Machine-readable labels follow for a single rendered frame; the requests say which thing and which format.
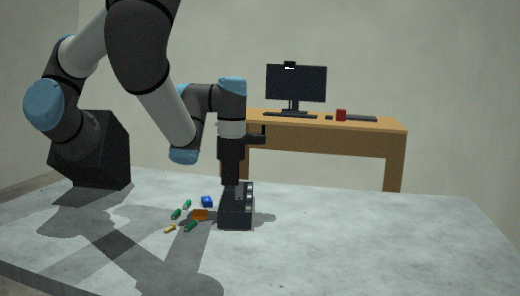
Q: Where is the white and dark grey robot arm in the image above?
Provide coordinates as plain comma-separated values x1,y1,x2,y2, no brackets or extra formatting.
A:
23,0,247,165

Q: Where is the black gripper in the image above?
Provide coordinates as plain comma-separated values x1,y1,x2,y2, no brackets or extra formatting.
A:
215,119,266,200

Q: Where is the green aa battery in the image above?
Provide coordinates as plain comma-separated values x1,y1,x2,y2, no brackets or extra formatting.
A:
184,219,198,232
171,208,181,220
182,200,191,210

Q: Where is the black rack of three bins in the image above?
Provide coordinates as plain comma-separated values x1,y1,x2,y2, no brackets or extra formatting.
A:
217,181,253,230

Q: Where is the blue 9v battery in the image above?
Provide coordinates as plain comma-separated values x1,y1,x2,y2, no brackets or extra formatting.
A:
201,196,213,208

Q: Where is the yellow bolt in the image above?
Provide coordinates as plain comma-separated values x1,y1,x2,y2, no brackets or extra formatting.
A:
164,224,176,233

